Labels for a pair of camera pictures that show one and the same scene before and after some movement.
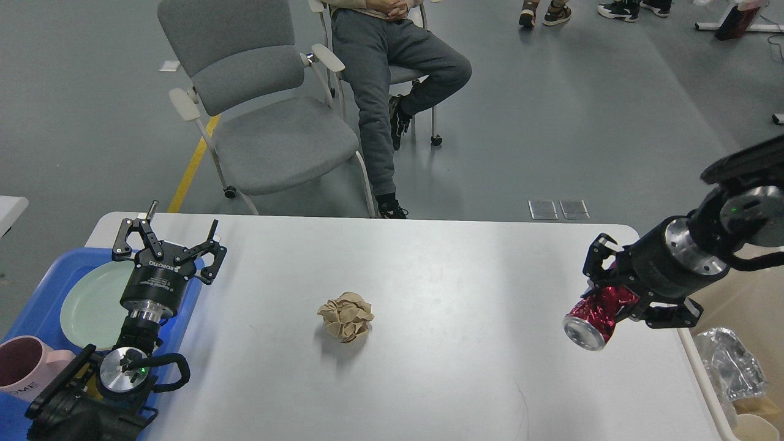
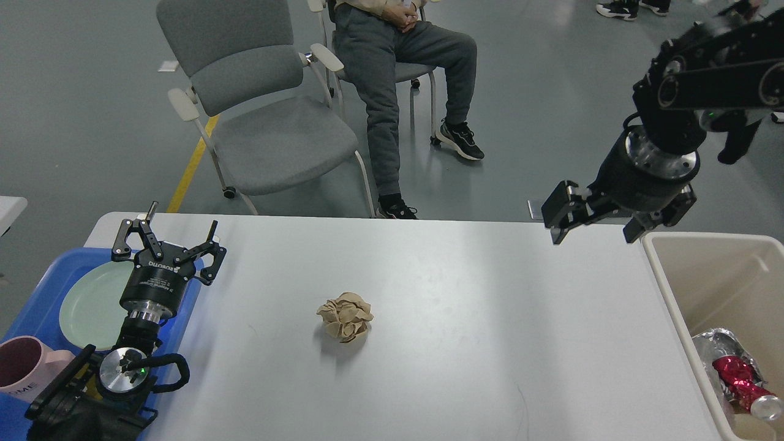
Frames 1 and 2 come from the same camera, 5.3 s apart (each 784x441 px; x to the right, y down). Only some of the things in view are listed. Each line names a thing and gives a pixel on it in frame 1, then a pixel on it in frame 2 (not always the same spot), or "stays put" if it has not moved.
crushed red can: x=590 y=323 to x=738 y=378
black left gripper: x=157 y=283 stays put
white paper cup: x=751 y=427 stays put
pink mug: x=27 y=367 stays put
